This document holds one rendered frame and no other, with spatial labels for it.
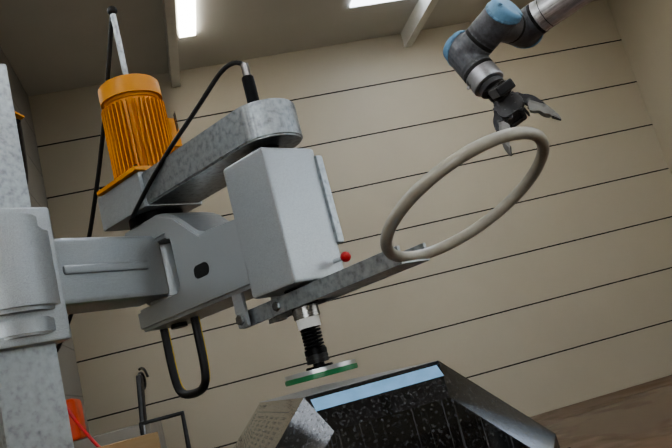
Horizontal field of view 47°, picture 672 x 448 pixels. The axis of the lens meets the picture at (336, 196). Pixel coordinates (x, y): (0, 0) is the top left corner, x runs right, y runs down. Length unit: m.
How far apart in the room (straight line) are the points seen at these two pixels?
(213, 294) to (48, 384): 0.55
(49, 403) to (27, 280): 0.35
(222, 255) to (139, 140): 0.66
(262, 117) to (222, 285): 0.55
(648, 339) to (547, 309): 1.07
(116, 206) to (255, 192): 0.76
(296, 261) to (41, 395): 0.81
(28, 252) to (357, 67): 5.93
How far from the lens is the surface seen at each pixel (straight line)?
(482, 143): 1.74
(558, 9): 2.14
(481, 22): 2.07
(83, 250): 2.60
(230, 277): 2.45
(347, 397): 1.80
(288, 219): 2.27
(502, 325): 7.68
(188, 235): 2.61
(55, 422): 2.41
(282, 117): 2.37
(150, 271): 2.73
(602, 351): 8.09
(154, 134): 2.95
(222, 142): 2.44
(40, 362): 2.42
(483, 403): 1.89
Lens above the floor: 0.87
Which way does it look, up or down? 12 degrees up
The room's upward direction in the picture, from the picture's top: 15 degrees counter-clockwise
